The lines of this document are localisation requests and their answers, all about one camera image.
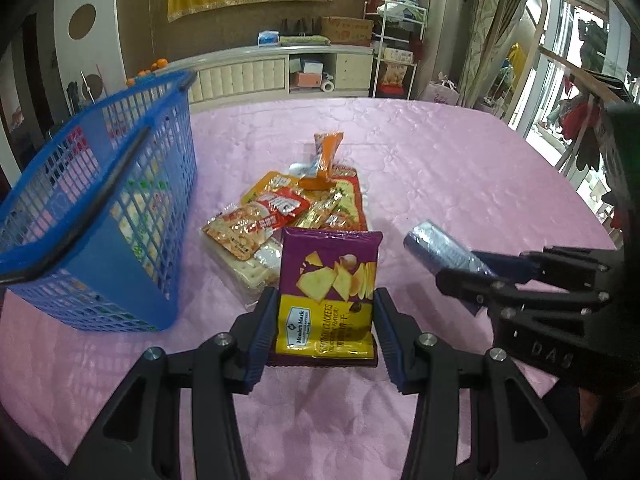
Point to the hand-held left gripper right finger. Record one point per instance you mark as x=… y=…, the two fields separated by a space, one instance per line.
x=390 y=340

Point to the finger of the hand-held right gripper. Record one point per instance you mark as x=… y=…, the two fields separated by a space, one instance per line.
x=550 y=330
x=505 y=266

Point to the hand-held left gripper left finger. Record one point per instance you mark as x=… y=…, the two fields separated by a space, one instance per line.
x=262 y=330

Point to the silver blue biscuit roll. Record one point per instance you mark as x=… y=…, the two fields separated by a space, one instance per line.
x=435 y=245

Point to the purple cracker packet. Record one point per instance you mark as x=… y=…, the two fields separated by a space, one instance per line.
x=325 y=280

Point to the pile of mixed snack packets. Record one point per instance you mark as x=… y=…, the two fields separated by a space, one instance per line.
x=240 y=230

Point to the blue plastic basket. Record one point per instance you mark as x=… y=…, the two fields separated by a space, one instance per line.
x=125 y=270

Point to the red green snack bag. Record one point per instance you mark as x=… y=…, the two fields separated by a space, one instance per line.
x=350 y=195

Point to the red clothes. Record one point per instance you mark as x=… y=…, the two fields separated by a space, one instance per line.
x=580 y=130

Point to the pink quilted tablecloth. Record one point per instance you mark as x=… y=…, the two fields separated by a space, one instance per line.
x=450 y=160

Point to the hanging dark clothes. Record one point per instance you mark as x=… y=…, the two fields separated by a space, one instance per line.
x=597 y=42

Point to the yellow hanging garment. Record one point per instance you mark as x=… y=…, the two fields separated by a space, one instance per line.
x=517 y=60

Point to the pink gift bag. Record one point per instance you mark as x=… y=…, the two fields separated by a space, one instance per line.
x=441 y=91

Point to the glass balcony door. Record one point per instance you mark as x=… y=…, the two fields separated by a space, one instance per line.
x=565 y=0

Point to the arched floor mirror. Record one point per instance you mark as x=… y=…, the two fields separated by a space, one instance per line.
x=520 y=10

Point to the patterned beige curtain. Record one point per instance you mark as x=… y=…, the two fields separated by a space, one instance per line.
x=480 y=35

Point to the white metal storage rack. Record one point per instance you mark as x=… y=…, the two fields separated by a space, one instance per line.
x=373 y=60

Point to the standing air conditioner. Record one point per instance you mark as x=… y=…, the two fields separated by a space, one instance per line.
x=445 y=20

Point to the white paper roll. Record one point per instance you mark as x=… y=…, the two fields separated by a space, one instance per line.
x=327 y=86

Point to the orange small box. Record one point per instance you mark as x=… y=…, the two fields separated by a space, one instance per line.
x=306 y=80

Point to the white TV cabinet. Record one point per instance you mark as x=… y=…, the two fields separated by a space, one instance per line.
x=240 y=75

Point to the light blue small box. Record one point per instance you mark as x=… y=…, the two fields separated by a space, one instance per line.
x=311 y=66

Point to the brown cardboard box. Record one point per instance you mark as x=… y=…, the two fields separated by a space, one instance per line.
x=347 y=30

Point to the heap of oranges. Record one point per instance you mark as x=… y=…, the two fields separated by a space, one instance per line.
x=159 y=64

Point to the blue tissue box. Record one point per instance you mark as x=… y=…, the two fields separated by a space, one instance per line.
x=268 y=38

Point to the green flat cushion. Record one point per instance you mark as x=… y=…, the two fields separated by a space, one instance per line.
x=302 y=40

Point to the dark wooden door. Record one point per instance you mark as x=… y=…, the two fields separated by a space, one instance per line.
x=35 y=85

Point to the wooden chair rail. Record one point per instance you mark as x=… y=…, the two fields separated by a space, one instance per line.
x=565 y=62

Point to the round brown wall disc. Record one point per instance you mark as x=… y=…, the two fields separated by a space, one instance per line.
x=82 y=22

